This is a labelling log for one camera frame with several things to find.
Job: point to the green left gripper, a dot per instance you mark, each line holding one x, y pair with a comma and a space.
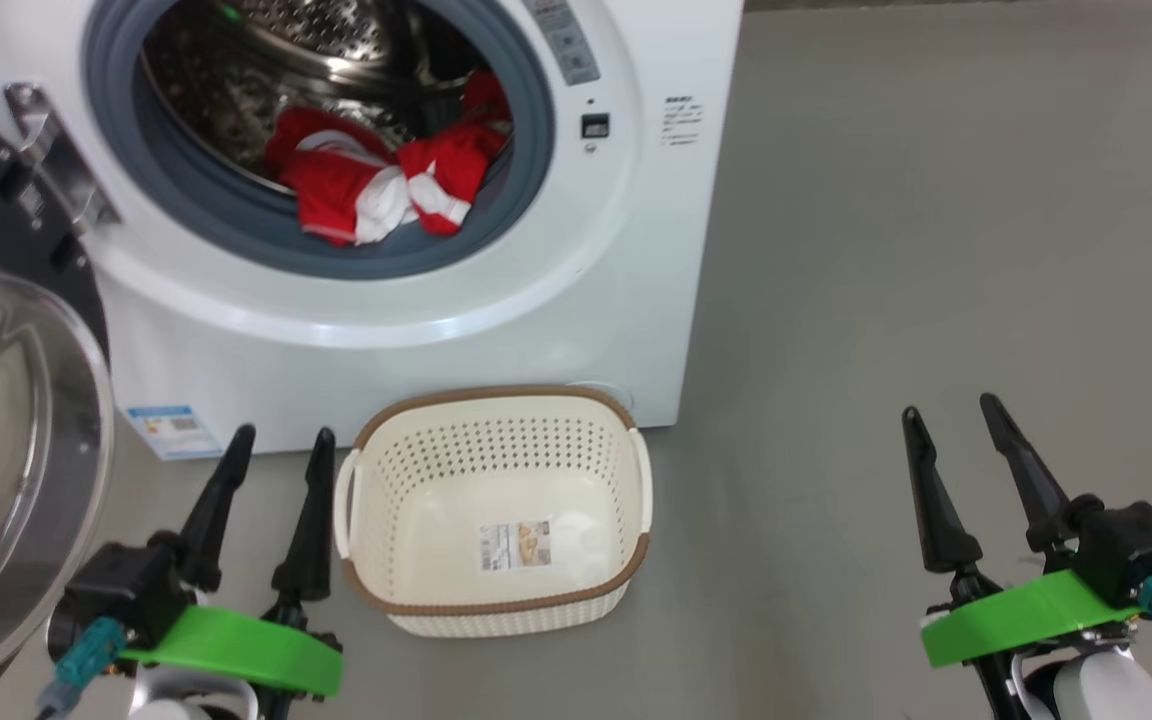
236, 650

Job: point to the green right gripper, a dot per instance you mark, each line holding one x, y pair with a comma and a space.
1026, 615

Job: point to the round black glass washer door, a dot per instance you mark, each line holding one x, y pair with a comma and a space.
6, 420

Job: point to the red and white garment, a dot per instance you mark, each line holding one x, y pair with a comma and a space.
336, 190

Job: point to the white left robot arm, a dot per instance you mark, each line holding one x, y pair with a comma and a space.
186, 700

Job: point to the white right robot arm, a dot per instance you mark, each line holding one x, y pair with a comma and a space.
1101, 690

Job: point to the cream perforated basket brown rim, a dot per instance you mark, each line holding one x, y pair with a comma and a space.
496, 470

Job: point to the printed label sticker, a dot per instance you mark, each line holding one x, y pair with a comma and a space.
516, 545

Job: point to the white front-load washing machine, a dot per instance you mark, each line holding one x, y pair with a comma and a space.
576, 300

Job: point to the blue energy label sticker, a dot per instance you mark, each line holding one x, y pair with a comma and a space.
174, 432

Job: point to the round white filter cover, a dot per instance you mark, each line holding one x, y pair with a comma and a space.
608, 393

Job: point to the grey warning sticker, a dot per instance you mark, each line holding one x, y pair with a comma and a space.
566, 40

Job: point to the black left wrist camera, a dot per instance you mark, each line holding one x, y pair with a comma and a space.
126, 585

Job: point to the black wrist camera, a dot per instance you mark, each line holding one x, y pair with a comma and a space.
126, 585
1131, 545

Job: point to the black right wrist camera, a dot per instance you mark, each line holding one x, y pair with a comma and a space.
1131, 545

